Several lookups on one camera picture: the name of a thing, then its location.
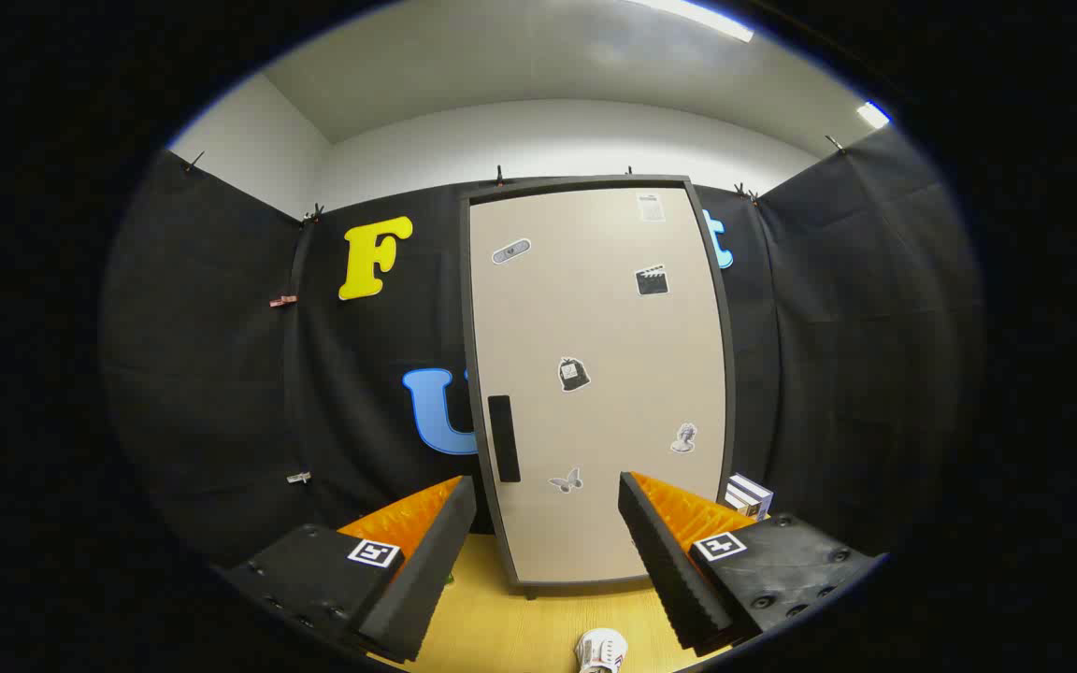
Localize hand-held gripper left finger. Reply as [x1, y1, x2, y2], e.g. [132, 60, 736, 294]
[221, 475, 479, 665]

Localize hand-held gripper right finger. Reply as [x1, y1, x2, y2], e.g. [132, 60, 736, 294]
[618, 471, 881, 655]

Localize dark grey shoe cabinet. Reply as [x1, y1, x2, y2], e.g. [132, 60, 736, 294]
[458, 175, 737, 600]

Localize beige shoe cabinet door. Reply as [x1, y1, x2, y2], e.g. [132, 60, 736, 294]
[469, 185, 726, 585]

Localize black backdrop cloth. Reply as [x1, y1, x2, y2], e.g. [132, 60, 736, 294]
[99, 124, 984, 571]

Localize long ceiling light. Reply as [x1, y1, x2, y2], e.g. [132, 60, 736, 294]
[630, 0, 755, 44]

